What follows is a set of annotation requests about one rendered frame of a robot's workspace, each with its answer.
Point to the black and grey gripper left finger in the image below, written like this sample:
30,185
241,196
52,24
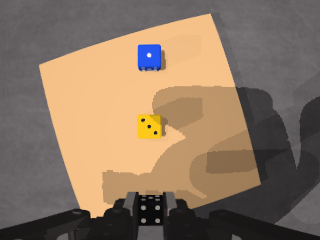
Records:
122,224

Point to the blue die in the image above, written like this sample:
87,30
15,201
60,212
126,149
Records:
149,57

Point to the yellow die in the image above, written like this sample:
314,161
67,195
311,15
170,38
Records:
149,126

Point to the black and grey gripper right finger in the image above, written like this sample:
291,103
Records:
183,224

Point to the peach flat mat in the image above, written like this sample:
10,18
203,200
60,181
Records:
95,95

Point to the black die with white pips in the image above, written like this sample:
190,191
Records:
150,210

